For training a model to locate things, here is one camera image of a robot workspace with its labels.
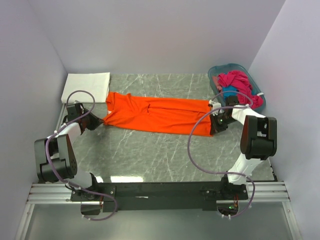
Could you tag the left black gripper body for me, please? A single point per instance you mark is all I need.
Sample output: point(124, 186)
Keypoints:
point(91, 122)

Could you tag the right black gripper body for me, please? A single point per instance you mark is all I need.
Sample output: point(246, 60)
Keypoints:
point(220, 122)

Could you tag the orange t-shirt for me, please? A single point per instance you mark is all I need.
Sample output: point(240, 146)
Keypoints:
point(154, 114)

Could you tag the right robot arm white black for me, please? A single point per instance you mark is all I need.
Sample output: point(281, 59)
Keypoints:
point(258, 140)

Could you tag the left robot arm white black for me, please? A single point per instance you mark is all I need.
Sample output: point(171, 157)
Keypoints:
point(55, 158)

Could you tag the blue t-shirt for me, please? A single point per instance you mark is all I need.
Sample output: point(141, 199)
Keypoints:
point(230, 89)

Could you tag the folded white t-shirt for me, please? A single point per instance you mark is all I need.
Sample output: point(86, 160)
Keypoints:
point(96, 84)

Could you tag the pink garment in basket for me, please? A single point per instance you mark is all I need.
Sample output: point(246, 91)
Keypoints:
point(216, 83)

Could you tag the magenta t-shirt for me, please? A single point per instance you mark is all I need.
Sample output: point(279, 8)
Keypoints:
point(240, 80)

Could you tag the teal plastic laundry basket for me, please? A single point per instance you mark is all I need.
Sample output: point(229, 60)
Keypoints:
point(216, 70)

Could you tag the black base crossbar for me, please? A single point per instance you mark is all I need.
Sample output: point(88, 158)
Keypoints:
point(131, 196)

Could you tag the aluminium frame rails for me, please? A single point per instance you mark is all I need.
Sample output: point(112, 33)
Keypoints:
point(120, 155)

